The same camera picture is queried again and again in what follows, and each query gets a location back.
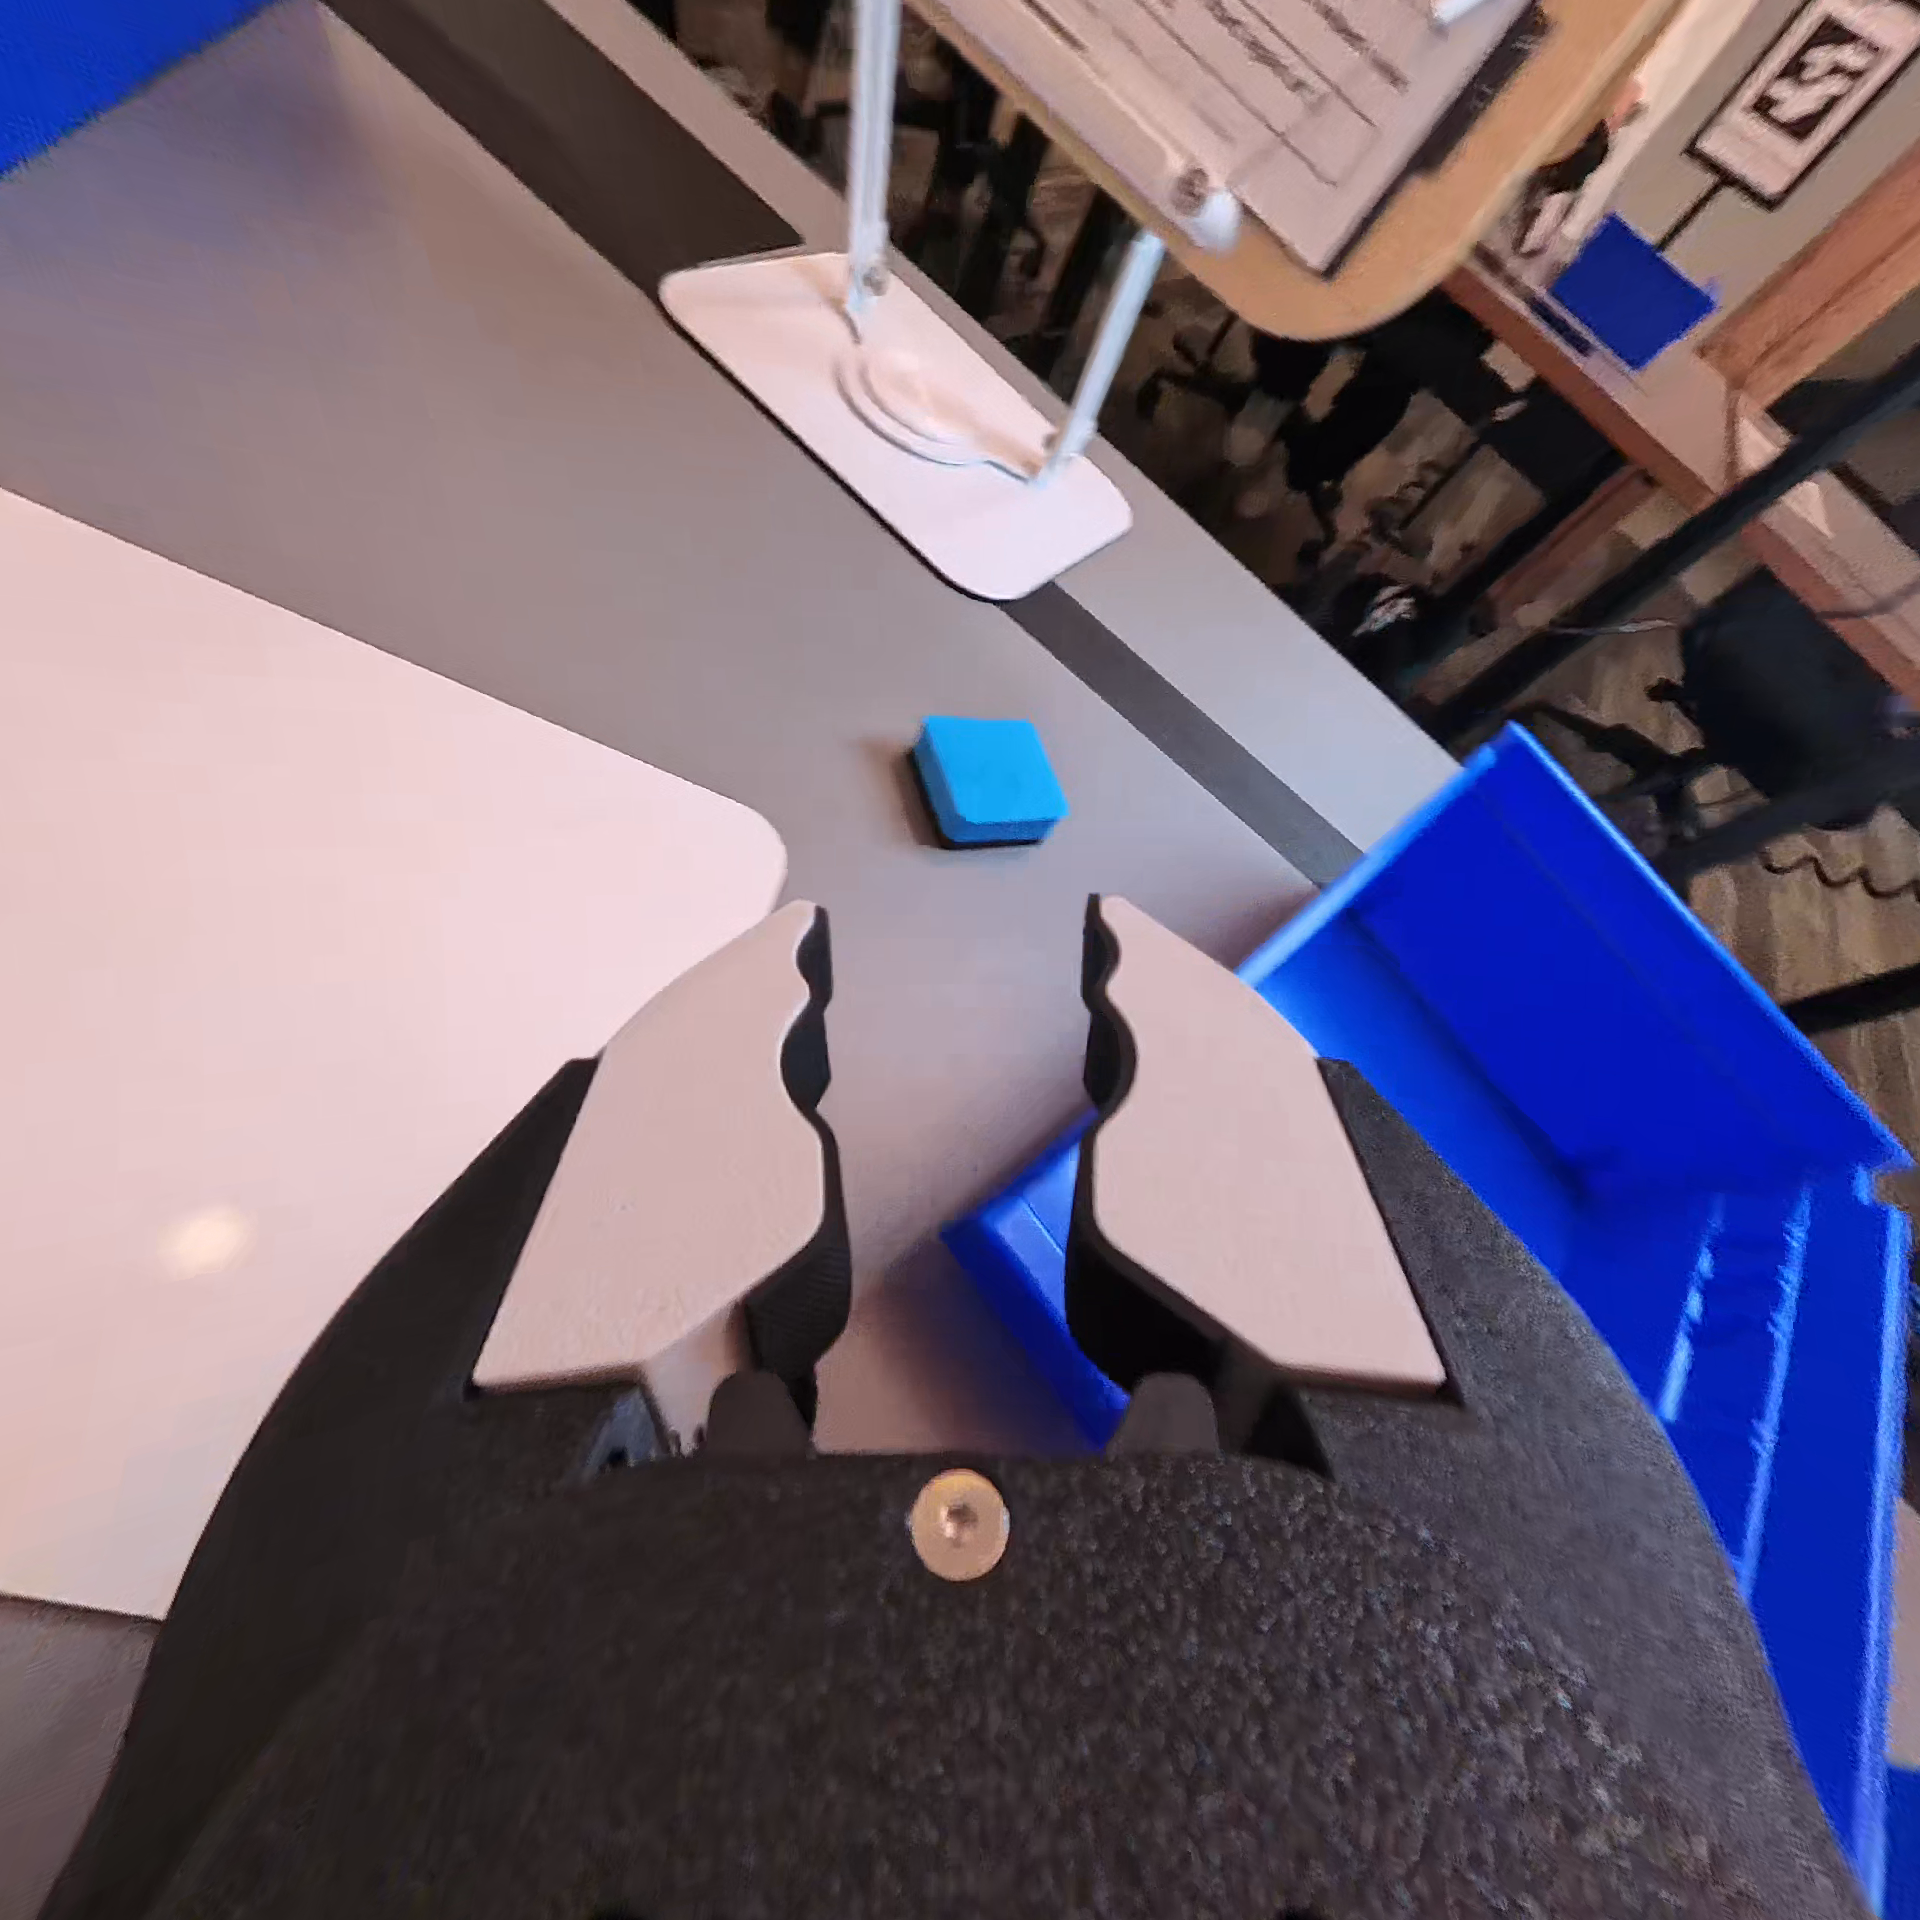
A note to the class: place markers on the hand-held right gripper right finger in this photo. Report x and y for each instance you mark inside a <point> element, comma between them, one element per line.
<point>1263,1199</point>

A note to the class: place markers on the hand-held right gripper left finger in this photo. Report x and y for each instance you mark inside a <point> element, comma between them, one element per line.
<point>674,1188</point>

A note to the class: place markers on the blue plastic bin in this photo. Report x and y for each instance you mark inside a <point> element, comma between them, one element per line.
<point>90,61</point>
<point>1649,1124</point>

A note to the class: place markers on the small white whiteboard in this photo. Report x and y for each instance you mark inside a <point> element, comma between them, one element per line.
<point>302,976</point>

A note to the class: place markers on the blue whiteboard eraser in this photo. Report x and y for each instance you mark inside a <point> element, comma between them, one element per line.
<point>991,773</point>

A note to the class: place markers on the black office chair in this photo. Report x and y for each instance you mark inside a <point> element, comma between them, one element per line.
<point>1783,690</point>

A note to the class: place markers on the wooden desk black legs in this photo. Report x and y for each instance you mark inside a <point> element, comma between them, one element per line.
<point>1680,407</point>

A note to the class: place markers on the flat blue panel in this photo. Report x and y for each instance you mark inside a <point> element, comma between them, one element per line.
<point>1627,293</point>

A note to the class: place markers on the printed instruction sheet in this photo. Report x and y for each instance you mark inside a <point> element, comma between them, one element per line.
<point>1274,90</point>

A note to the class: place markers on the framed black white sign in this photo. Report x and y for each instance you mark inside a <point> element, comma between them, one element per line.
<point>1800,90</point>

